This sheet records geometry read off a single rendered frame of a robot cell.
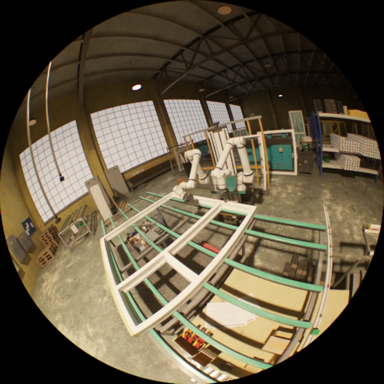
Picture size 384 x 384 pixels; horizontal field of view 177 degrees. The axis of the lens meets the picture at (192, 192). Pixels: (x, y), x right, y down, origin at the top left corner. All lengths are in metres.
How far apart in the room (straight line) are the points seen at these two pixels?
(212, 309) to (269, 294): 0.43
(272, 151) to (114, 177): 8.15
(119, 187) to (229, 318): 8.00
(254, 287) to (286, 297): 0.29
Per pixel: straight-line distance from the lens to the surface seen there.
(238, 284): 1.12
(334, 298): 1.30
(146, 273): 1.13
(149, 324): 0.90
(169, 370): 1.93
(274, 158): 4.76
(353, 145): 4.69
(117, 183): 8.15
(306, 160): 4.50
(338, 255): 1.22
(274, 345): 0.97
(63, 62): 8.61
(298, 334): 0.94
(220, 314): 1.06
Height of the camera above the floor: 1.69
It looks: 23 degrees down
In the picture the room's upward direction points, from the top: 19 degrees counter-clockwise
